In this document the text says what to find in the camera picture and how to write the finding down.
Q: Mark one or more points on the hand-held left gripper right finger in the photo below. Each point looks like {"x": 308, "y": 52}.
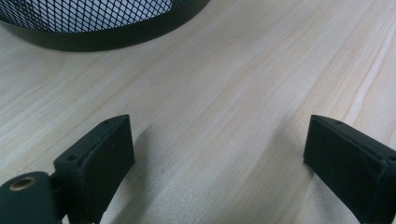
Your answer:
{"x": 345, "y": 165}

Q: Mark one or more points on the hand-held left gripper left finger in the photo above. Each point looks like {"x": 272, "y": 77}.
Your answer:
{"x": 99, "y": 161}

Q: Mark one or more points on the black mesh basket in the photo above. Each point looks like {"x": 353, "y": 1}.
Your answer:
{"x": 93, "y": 25}

